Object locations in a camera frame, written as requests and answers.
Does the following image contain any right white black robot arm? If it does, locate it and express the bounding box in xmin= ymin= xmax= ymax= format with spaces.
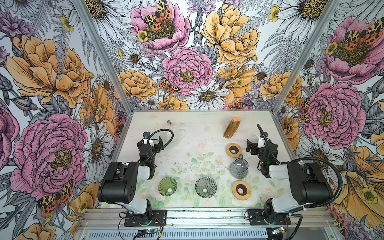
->
xmin=246 ymin=138 xmax=334 ymax=225

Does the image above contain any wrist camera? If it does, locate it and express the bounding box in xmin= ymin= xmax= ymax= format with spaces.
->
xmin=257 ymin=124 xmax=271 ymax=148
xmin=143 ymin=132 xmax=154 ymax=146

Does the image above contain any green glass dripper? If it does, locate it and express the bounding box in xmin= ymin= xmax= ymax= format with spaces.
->
xmin=158 ymin=177 xmax=178 ymax=197

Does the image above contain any aluminium rail frame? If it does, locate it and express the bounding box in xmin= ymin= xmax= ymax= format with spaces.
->
xmin=79 ymin=207 xmax=334 ymax=230

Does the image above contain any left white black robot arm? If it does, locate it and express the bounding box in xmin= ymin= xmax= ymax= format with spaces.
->
xmin=98 ymin=139 xmax=164 ymax=227

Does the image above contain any white vented cable duct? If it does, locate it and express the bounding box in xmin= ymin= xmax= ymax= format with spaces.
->
xmin=81 ymin=228 xmax=268 ymax=240

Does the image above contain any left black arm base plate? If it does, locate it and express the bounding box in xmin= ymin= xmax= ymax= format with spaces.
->
xmin=124 ymin=210 xmax=168 ymax=227

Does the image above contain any grey glass dripper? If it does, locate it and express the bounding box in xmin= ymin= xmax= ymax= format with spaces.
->
xmin=195 ymin=176 xmax=217 ymax=199

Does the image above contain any brown coffee filter stack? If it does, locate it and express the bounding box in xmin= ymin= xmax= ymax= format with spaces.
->
xmin=223 ymin=117 xmax=241 ymax=139

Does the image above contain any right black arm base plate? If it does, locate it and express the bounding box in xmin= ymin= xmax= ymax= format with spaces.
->
xmin=246 ymin=209 xmax=291 ymax=226

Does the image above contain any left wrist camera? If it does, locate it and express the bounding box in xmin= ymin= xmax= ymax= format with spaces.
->
xmin=143 ymin=132 xmax=154 ymax=146

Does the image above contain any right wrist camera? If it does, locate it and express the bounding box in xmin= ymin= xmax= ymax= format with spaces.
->
xmin=257 ymin=124 xmax=271 ymax=148

